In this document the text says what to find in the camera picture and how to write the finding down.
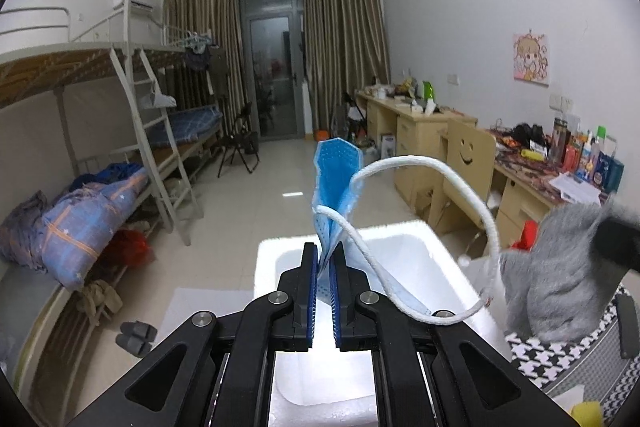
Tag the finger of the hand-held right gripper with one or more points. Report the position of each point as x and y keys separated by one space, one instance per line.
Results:
x=622 y=237

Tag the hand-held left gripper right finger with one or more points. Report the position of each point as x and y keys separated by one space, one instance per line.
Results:
x=337 y=297

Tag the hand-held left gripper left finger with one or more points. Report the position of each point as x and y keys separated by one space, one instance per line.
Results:
x=310 y=297

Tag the grey fuzzy cloth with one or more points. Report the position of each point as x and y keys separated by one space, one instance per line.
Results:
x=555 y=267

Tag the white foam box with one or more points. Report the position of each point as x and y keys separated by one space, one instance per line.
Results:
x=400 y=247

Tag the blue face mask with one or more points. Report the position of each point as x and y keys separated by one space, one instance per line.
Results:
x=335 y=172

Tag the white paper sheets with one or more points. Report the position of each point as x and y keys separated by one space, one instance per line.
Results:
x=575 y=187

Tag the row of bottles and cartons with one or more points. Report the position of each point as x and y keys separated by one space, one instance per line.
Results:
x=590 y=157

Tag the wooden desk with patterned top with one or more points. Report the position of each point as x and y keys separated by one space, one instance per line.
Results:
x=520 y=202

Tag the yellow tube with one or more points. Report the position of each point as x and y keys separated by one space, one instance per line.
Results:
x=532 y=156

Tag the black bag on desk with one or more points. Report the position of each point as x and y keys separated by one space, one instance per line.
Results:
x=529 y=134

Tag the houndstooth tablecloth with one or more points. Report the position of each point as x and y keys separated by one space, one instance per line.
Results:
x=550 y=362

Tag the orange floor item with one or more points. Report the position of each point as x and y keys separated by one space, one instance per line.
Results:
x=321 y=136

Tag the black folding chair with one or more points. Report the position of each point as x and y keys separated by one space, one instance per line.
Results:
x=242 y=142

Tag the wooden chair with smiley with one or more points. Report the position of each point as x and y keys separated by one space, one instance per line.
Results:
x=465 y=167

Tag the dark slippers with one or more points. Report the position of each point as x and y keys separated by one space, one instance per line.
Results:
x=135 y=338

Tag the yellow sponge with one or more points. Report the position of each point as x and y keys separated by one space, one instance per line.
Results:
x=587 y=414

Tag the red bag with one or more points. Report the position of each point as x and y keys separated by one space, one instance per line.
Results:
x=134 y=247

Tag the light wooden desk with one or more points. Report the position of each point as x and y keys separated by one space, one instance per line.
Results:
x=420 y=132

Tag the blue mattress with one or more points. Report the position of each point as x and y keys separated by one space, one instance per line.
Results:
x=187 y=124

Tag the white bed ladder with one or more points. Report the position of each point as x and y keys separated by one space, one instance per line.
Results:
x=160 y=147

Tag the glass balcony door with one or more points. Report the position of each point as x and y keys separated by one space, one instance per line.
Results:
x=272 y=72

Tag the blue plaid quilt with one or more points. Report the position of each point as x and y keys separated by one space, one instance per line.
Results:
x=85 y=227

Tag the brown curtain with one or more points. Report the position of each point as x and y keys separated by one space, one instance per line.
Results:
x=345 y=47
x=205 y=17

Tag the hanging dark clothes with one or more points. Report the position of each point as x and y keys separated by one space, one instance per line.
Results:
x=197 y=57

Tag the white metal bunk bed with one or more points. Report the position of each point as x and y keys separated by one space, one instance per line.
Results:
x=55 y=67

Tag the white wall socket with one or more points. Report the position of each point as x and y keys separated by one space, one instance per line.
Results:
x=561 y=102

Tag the cartoon wall poster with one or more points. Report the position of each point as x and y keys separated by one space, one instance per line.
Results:
x=531 y=58

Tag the white wall switch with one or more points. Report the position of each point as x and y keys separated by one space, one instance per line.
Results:
x=453 y=80

